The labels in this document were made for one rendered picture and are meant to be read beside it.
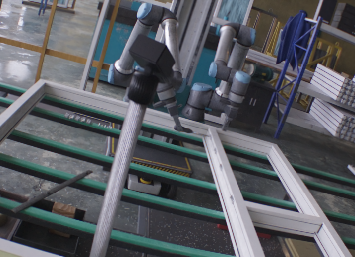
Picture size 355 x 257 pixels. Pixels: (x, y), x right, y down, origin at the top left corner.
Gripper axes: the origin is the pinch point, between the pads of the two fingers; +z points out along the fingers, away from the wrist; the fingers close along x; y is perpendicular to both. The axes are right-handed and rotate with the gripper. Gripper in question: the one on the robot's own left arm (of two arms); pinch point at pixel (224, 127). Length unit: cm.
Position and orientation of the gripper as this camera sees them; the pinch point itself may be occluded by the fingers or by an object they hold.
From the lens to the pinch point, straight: 232.9
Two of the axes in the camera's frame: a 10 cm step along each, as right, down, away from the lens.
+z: -3.0, 9.0, 3.3
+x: -0.6, -3.6, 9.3
